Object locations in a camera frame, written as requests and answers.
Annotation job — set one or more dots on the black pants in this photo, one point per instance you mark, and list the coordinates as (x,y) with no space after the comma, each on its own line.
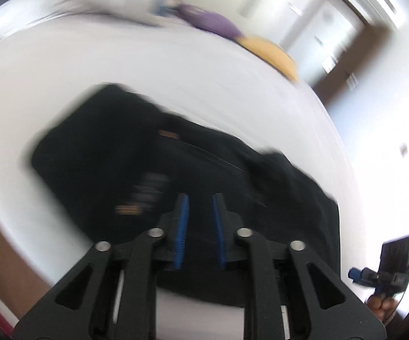
(112,156)

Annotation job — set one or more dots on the person's right hand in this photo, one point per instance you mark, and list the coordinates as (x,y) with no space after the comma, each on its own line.
(381,306)

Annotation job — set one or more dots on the white bed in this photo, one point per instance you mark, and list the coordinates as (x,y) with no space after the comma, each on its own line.
(190,71)

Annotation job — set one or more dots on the yellow cushion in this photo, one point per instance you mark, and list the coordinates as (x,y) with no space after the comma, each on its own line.
(271,55)

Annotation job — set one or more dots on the brown door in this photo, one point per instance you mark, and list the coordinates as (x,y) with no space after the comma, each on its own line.
(353,63)

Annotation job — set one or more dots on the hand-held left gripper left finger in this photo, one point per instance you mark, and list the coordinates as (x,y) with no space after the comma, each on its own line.
(182,226)

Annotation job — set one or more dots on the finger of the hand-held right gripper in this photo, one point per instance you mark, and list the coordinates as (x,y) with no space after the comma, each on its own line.
(362,276)

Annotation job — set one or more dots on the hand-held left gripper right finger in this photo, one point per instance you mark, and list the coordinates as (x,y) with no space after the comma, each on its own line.
(219,226)

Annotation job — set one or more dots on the purple cushion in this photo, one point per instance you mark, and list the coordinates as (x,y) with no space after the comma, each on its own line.
(211,21)

